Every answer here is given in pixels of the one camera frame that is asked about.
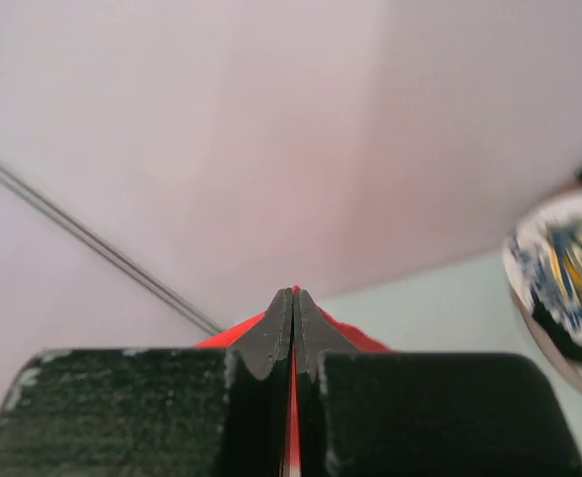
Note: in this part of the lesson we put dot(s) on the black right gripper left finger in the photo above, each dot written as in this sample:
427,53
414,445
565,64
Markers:
218,411

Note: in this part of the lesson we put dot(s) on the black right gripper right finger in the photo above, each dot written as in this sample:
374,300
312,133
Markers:
382,413

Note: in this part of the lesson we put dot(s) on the white printed tank top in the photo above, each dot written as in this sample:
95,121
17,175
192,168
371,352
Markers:
542,257

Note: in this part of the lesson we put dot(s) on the brown translucent laundry basket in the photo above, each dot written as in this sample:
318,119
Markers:
547,348

